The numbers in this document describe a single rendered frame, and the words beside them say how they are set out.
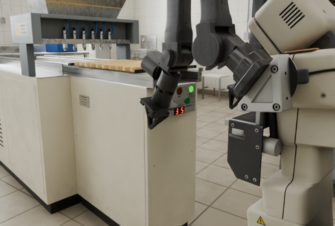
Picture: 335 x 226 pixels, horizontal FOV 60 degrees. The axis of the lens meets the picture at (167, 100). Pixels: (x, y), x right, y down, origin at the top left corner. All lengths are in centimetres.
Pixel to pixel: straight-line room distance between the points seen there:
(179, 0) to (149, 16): 600
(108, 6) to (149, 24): 478
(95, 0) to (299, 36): 144
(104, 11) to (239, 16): 395
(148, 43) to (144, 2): 91
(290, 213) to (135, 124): 76
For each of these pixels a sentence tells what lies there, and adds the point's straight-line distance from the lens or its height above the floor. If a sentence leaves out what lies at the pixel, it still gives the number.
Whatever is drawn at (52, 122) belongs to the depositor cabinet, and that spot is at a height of 58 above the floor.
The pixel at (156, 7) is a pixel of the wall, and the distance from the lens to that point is 666.
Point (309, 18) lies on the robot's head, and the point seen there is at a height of 108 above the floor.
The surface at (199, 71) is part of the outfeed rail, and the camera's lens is 140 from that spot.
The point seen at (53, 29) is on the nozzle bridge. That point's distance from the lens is 185.
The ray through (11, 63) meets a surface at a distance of 262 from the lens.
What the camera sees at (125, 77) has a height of 87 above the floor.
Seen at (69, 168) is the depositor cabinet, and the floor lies 27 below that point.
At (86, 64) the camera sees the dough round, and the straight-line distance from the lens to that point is 159.
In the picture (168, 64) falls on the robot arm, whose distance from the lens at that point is 75.
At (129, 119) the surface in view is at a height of 68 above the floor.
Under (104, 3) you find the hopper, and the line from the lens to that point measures 198.
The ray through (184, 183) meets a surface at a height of 32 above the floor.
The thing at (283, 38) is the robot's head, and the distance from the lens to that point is 74.
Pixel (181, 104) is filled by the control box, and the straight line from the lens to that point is 134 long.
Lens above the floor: 102
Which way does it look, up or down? 11 degrees down
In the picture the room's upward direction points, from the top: straight up
